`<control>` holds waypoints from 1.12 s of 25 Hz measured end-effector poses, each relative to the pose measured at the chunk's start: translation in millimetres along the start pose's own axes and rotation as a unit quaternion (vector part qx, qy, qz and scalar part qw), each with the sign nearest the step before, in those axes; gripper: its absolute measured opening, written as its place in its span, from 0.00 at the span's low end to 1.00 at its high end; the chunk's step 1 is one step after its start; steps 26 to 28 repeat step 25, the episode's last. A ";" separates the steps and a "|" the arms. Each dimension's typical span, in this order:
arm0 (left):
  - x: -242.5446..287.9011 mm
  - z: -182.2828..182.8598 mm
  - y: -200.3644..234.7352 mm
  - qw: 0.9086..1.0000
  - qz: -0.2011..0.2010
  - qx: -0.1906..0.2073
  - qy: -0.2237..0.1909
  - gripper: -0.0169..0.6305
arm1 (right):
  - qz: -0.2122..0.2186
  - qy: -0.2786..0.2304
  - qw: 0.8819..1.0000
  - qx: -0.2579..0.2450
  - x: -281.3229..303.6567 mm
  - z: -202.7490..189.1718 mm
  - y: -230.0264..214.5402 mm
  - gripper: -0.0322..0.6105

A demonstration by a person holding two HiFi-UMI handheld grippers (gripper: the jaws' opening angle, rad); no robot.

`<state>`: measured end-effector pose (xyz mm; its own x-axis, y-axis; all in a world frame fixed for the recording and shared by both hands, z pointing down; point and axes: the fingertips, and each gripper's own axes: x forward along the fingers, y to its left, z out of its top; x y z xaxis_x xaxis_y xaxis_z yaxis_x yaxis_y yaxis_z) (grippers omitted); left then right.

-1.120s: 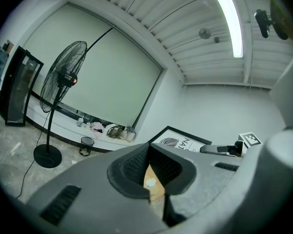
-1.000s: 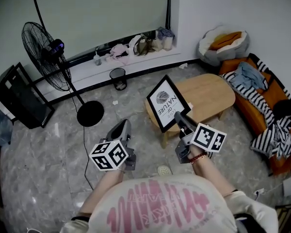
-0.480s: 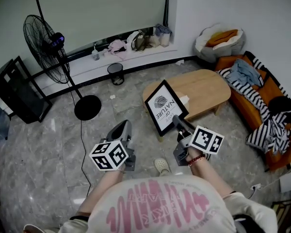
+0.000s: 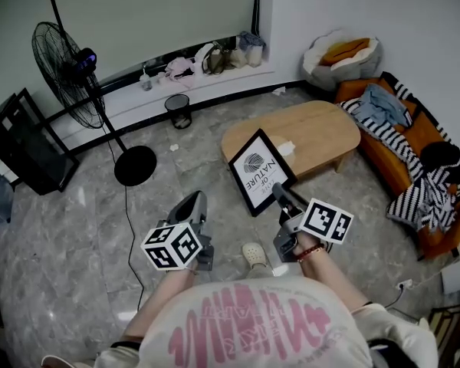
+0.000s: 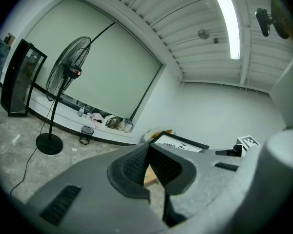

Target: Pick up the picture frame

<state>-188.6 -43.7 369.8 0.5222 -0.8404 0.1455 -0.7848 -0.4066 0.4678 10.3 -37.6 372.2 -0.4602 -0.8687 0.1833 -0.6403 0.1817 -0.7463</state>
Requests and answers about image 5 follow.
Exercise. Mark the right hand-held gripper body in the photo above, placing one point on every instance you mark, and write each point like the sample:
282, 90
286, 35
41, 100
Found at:
249, 142

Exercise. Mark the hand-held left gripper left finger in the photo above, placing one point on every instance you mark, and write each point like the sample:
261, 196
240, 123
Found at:
127, 177

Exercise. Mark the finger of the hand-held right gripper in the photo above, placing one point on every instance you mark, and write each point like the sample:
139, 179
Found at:
224, 152

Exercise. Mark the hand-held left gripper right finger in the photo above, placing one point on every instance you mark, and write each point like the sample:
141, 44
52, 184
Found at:
175, 174

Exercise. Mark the oval wooden table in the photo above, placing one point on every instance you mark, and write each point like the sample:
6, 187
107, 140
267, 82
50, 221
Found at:
151, 175

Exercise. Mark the black white striped blanket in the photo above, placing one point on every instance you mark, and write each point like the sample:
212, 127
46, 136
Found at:
150, 135

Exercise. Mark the white tote bag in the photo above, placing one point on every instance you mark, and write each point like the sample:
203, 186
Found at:
127, 125

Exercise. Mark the brown handbag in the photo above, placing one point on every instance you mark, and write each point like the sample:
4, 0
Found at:
113, 123

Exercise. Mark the black mesh trash bin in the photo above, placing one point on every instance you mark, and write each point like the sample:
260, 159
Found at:
87, 135

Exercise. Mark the person's cream printed shirt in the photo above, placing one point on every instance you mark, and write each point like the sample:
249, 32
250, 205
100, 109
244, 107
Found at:
290, 94

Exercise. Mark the pink white bag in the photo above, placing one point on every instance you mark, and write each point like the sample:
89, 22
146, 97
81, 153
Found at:
96, 119

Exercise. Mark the clear plastic cup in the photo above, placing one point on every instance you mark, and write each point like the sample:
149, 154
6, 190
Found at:
81, 112

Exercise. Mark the pale roller window blind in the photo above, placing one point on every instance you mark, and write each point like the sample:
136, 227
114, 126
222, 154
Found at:
63, 28
122, 77

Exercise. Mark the small grey ceiling fixture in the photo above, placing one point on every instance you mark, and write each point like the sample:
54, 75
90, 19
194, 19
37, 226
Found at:
216, 40

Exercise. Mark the round ceiling fixture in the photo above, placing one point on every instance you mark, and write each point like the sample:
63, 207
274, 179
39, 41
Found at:
203, 34

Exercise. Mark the black standing floor fan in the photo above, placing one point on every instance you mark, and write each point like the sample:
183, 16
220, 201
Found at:
70, 69

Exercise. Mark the long ceiling tube light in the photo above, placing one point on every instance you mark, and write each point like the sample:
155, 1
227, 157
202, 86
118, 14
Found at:
229, 21

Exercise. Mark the black glass display cabinet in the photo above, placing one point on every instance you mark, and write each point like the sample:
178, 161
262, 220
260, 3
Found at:
17, 82

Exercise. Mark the small brown cardboard box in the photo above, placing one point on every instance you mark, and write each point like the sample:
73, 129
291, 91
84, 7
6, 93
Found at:
9, 38

